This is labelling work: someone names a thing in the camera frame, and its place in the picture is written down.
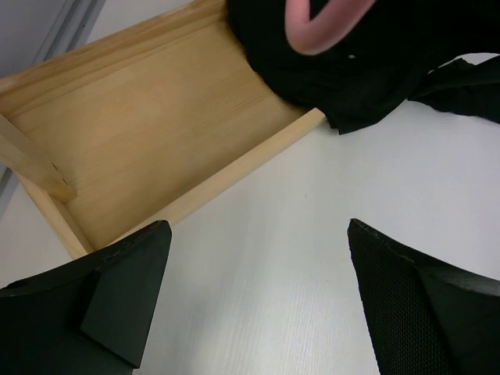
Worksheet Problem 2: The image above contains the wooden clothes rack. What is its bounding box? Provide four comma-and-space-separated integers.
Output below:
1, 1, 324, 259

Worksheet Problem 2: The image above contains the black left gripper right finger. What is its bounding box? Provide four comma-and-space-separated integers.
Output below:
348, 219, 499, 374

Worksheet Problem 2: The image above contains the pink wire hanger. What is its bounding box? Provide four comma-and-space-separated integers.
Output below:
284, 0, 376, 55

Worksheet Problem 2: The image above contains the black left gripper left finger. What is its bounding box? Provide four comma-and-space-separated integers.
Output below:
1, 220, 172, 374

